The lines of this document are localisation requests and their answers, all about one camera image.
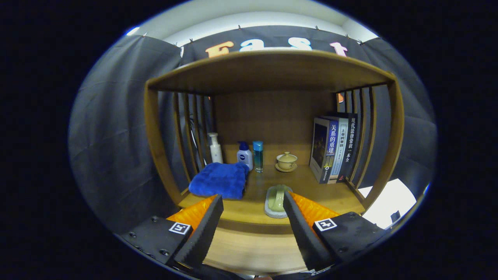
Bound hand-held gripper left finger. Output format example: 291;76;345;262
121;194;224;270

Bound beige lidded tea cup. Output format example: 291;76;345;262
275;152;298;173

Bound teal bottle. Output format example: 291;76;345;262
253;141;264;173

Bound wooden cabinet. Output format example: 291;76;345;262
144;49;405;276

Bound blue spine book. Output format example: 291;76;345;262
310;117;340;184

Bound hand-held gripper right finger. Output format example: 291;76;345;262
283;191;389;271

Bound blue towel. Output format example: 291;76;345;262
189;162;249;200

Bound white lotion bottle blue cap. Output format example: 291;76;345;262
237;141;254;172

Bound white pump bottle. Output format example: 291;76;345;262
207;133;224;164

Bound white spine book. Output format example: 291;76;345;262
329;115;349;183

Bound green handled white scrub brush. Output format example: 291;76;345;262
264;184;293;219

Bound black spine book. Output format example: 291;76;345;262
337;113;358;183

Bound wooden drawer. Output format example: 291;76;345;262
202;222;312;276

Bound wooden countertop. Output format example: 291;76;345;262
178;154;366;226

